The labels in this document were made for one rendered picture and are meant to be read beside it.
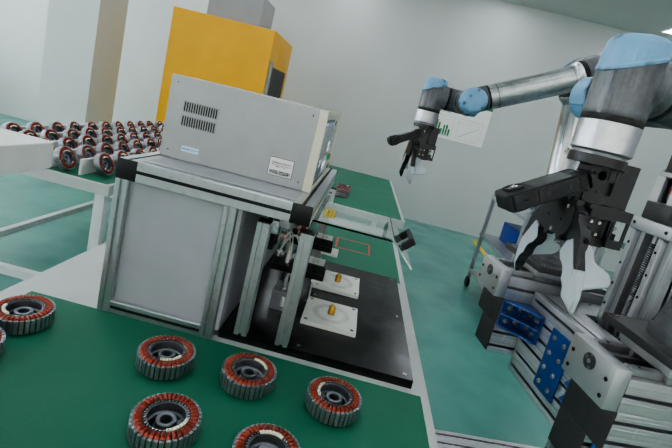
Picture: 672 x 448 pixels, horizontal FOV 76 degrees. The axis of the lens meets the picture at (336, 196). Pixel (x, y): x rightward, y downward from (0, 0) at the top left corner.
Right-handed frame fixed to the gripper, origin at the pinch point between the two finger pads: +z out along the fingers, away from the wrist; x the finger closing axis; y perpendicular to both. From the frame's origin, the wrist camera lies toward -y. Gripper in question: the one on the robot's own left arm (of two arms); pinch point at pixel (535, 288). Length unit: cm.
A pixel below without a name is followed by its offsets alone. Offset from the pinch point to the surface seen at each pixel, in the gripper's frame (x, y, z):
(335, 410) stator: 15.3, -19.4, 36.7
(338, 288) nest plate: 73, -15, 37
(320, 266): 52, -25, 23
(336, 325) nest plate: 48, -17, 37
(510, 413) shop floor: 139, 104, 115
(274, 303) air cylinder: 53, -34, 37
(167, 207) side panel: 40, -63, 12
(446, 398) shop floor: 141, 68, 115
